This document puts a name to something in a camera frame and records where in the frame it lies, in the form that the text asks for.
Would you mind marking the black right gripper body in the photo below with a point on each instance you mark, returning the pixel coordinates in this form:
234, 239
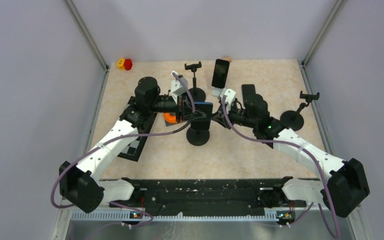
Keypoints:
236, 118

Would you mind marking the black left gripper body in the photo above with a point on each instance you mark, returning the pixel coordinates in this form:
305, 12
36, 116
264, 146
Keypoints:
181, 110

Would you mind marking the blue smartphone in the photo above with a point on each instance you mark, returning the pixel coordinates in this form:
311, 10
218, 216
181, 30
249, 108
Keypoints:
201, 120

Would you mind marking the black clamp stand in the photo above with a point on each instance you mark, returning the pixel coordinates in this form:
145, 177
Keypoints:
197, 93
293, 119
197, 137

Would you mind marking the silver metal phone stand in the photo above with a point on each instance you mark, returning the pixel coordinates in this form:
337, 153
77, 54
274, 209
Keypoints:
218, 92

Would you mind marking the purple smartphone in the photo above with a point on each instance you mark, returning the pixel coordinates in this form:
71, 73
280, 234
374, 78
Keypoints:
220, 73

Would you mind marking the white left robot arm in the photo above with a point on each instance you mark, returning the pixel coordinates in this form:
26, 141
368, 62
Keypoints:
79, 181

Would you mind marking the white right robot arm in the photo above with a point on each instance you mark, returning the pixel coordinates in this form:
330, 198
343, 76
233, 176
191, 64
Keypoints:
341, 185

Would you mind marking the black clamp stand back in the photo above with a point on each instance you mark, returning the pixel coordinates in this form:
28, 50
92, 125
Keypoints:
197, 93

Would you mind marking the grey toy brick baseplate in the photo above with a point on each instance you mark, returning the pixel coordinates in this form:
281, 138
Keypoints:
168, 124

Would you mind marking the dark green-edged smartphone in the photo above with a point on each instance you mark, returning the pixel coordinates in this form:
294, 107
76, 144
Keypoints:
248, 90

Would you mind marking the small wooden block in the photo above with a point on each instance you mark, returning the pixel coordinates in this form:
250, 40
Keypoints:
228, 59

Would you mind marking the black and silver chessboard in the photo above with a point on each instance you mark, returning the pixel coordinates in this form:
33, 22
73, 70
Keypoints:
134, 149

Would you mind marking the yellow toy block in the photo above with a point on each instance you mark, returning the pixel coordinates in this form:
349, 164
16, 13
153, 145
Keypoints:
121, 64

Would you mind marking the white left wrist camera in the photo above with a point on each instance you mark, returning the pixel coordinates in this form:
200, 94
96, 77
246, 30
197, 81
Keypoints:
178, 87

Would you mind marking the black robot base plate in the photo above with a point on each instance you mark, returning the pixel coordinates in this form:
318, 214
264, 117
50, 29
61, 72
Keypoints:
207, 197

